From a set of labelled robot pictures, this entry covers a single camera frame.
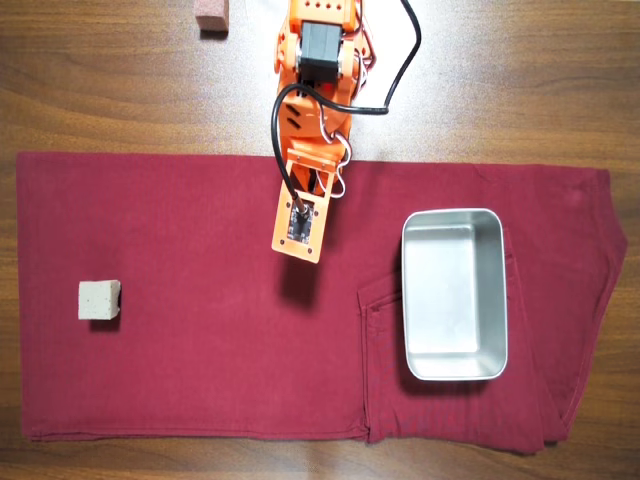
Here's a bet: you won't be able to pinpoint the rectangular metal tray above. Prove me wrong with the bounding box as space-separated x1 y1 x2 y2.
400 207 510 383

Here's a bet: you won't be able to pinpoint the black camera circuit board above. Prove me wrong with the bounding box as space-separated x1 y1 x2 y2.
288 201 314 245

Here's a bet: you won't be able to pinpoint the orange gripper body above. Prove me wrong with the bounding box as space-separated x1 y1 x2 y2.
276 85 355 164

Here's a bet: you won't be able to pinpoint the white foam cube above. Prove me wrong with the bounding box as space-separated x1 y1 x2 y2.
77 279 124 322

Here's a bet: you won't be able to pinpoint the dark red cloth trousers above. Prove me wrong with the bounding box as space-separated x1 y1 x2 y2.
14 151 629 456

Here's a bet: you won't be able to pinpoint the reddish brown block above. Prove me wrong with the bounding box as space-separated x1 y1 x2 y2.
194 0 232 34

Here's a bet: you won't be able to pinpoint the white and red wire bundle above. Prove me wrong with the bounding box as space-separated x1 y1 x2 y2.
319 29 377 200

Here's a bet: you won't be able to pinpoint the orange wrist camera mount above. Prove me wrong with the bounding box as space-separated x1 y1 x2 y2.
271 142 346 265

